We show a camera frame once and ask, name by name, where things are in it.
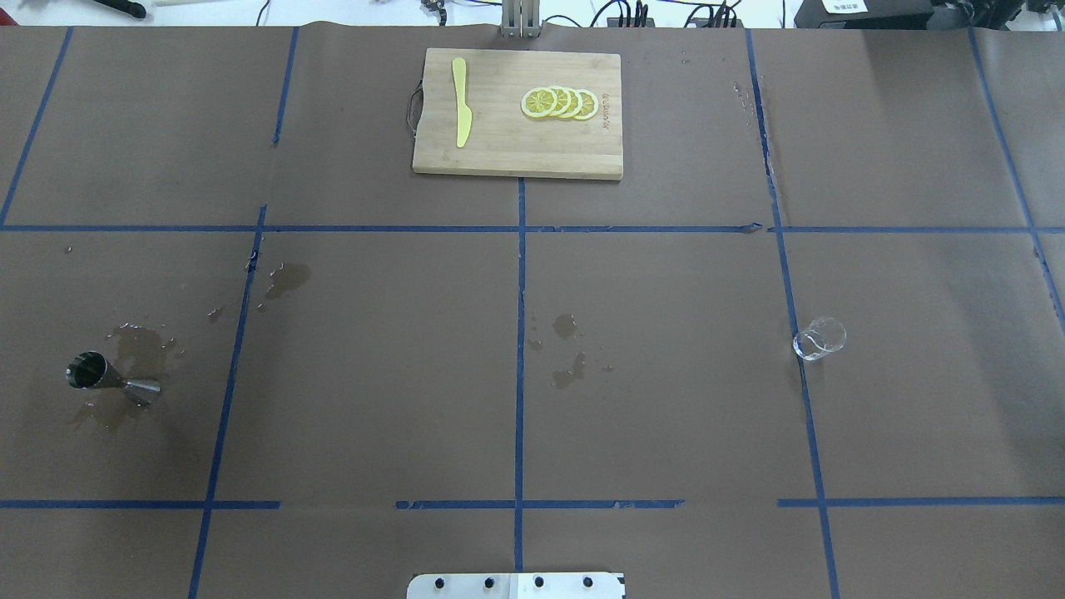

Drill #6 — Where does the clear glass cup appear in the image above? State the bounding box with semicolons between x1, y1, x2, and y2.
792;317;848;363

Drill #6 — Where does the steel measuring jigger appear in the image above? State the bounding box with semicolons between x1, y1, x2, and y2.
65;350;162;405

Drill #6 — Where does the bamboo cutting board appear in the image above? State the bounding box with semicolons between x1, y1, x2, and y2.
412;48;624;181

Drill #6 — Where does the yellow plastic knife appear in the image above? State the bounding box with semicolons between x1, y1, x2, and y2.
450;56;474;149

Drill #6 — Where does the lemon slice three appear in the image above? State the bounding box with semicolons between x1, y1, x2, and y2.
558;88;583;119

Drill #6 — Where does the lemon slice four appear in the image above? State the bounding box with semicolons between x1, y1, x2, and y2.
571;90;600;122

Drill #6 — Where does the aluminium frame post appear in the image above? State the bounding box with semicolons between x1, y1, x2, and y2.
499;0;542;39

